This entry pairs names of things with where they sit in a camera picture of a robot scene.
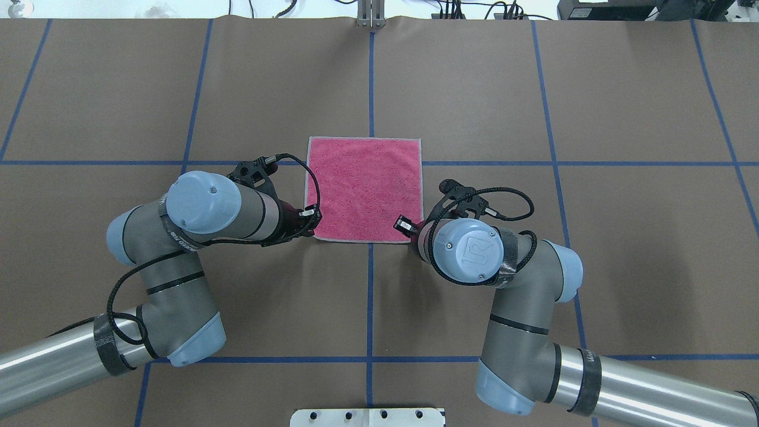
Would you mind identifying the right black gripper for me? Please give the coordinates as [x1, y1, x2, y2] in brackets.
[395, 216, 437, 257]

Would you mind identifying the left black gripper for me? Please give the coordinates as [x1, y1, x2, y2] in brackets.
[276, 200, 321, 244]

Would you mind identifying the pink and grey towel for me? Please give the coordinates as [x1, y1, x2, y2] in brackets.
[304, 137, 423, 245]

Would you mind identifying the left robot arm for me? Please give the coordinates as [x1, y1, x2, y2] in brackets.
[2, 168, 320, 417]

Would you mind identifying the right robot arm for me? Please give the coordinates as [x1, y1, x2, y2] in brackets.
[395, 216, 757, 426]

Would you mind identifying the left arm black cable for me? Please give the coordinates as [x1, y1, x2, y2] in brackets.
[107, 154, 322, 346]

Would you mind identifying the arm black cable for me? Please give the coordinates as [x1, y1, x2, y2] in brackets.
[107, 154, 322, 346]
[425, 187, 538, 289]

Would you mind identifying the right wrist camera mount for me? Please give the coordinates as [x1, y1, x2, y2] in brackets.
[433, 179, 490, 219]

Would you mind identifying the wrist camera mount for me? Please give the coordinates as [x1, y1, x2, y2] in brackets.
[433, 179, 490, 219]
[227, 156, 279, 198]

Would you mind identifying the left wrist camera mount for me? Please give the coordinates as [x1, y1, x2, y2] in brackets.
[227, 156, 279, 198]

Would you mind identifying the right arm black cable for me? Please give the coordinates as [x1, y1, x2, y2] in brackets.
[425, 187, 538, 289]

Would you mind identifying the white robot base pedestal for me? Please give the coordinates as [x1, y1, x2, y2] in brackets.
[289, 407, 447, 426]

